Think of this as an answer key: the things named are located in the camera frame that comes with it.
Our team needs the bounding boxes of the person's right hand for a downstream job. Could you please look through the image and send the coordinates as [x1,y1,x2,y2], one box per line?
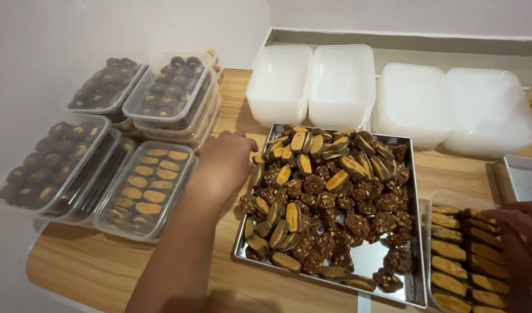
[481,201,532,313]

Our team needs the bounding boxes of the stack of white plastic lids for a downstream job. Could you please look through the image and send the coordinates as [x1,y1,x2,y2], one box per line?
[440,67,532,159]
[372,63,453,151]

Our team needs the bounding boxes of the lidded container of dark cookies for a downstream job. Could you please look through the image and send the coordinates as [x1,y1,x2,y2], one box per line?
[0,114,112,216]
[122,51,215,129]
[68,57,148,115]

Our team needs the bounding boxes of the square metal baking tray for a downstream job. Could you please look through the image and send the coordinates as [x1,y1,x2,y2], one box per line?
[233,124,428,309]

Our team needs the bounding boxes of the person's left hand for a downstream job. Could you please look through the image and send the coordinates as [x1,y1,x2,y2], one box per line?
[195,130,259,204]

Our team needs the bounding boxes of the open clear plastic cookie container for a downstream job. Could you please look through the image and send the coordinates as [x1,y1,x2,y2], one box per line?
[419,190,523,313]

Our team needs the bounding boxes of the heap of yellow brown cookies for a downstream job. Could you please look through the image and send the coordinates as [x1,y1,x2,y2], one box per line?
[244,126,399,293]

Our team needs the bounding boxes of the stacked lidded cookie containers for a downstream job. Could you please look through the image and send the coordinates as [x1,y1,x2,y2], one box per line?
[104,111,146,141]
[134,49,225,153]
[43,128,137,227]

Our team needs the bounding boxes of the empty metal baking tray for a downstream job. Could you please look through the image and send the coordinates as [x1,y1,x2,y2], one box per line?
[503,154,532,204]

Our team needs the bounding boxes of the heap of chocolate nut cookies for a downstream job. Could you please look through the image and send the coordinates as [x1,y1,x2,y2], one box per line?
[239,125,415,294]

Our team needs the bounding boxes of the rows of packed yellow cookies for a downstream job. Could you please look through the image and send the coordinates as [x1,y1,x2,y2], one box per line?
[430,205,512,313]

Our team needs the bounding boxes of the lidded container of yellow cookies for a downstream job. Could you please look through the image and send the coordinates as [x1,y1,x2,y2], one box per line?
[93,140,196,242]

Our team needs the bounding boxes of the stack of empty plastic containers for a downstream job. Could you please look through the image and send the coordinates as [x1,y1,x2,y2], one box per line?
[245,45,313,128]
[308,44,377,131]

